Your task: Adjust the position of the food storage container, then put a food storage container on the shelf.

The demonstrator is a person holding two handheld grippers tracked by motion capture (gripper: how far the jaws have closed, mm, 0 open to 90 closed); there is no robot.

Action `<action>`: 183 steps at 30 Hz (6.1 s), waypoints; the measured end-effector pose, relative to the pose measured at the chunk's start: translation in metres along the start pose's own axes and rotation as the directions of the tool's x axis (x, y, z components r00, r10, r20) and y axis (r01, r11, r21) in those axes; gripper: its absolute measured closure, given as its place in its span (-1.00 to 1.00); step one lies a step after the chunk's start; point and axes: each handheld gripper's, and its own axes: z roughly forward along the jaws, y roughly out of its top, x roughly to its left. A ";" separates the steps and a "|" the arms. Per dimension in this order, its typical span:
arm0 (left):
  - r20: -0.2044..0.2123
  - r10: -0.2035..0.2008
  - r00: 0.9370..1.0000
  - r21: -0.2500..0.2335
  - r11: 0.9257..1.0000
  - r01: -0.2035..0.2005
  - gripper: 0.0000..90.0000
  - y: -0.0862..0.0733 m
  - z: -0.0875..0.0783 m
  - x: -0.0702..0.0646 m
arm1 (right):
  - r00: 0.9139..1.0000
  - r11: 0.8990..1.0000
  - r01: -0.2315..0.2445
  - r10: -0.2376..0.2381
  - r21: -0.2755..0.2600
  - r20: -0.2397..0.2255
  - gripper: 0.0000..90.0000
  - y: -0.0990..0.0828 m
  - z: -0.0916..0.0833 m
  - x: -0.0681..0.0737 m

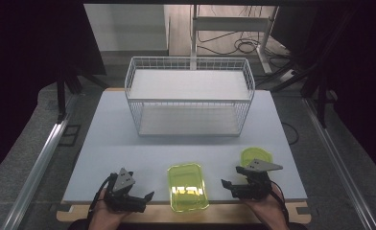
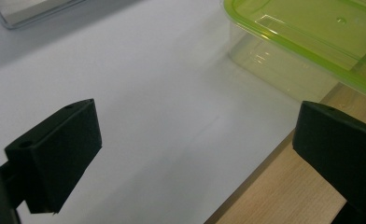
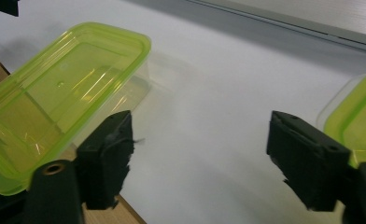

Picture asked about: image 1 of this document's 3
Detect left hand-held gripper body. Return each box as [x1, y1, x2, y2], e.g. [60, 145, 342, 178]
[104, 167, 148, 214]

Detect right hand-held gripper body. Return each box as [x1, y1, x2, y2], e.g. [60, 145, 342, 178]
[232, 158, 284, 201]

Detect small green plastic container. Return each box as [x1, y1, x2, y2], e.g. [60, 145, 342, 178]
[240, 147, 273, 170]

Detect person's right hand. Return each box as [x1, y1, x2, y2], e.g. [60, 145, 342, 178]
[240, 191, 290, 226]

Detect person's left hand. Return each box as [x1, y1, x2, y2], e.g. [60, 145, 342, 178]
[88, 189, 132, 226]

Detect large green plastic tray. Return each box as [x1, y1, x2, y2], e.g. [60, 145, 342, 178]
[167, 162, 210, 213]

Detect black metal stand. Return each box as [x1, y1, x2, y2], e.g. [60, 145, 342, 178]
[255, 6, 360, 129]
[55, 61, 110, 125]

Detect white power strip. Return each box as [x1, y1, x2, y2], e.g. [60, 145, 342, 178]
[279, 68, 298, 83]

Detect white cabinet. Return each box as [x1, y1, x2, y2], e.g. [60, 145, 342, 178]
[83, 3, 170, 53]

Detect black curtain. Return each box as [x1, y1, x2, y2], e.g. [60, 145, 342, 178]
[270, 4, 376, 176]
[0, 0, 107, 186]

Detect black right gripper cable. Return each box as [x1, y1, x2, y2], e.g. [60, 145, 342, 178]
[270, 181, 290, 224]

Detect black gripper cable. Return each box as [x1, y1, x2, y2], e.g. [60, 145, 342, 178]
[86, 176, 114, 222]
[270, 181, 290, 224]

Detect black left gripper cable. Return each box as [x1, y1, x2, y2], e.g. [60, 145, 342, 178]
[86, 176, 114, 222]

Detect black looped floor cable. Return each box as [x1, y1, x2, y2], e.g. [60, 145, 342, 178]
[281, 122, 301, 147]

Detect aluminium rail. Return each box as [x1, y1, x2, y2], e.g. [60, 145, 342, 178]
[1, 95, 79, 230]
[301, 96, 376, 230]

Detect white wire rack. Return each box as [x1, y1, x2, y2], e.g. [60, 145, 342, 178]
[124, 56, 256, 138]

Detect black floor cable bundle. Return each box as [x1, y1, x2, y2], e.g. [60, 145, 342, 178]
[197, 5, 291, 59]

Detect white metal desk frame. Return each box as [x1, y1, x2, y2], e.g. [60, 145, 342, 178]
[190, 4, 280, 75]

